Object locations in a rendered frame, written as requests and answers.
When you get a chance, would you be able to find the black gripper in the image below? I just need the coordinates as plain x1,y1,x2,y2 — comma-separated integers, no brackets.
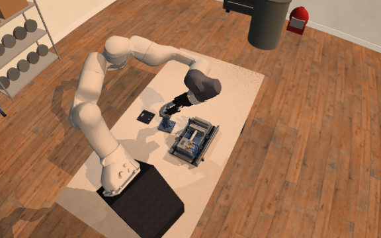
160,92,193,116

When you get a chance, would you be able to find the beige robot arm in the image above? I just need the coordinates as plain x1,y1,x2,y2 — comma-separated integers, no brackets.
68,36,222,197

